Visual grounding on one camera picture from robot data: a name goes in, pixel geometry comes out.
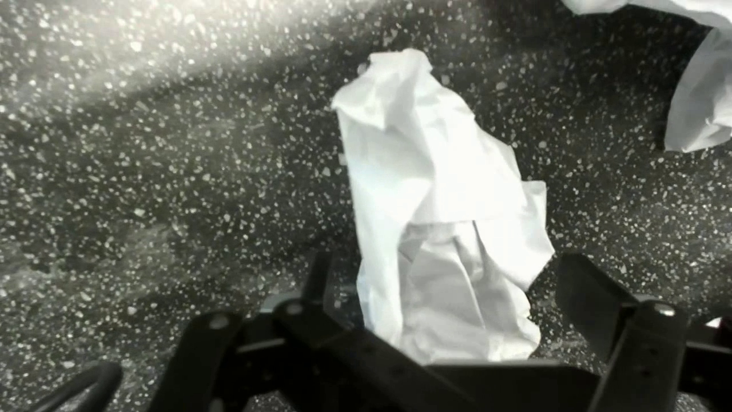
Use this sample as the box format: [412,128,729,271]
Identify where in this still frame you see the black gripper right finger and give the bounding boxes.
[556,252,732,412]

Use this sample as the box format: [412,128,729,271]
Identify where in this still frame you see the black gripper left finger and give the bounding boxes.
[151,251,460,412]

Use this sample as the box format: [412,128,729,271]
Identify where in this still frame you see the white tissue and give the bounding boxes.
[561,0,732,156]
[329,46,559,366]

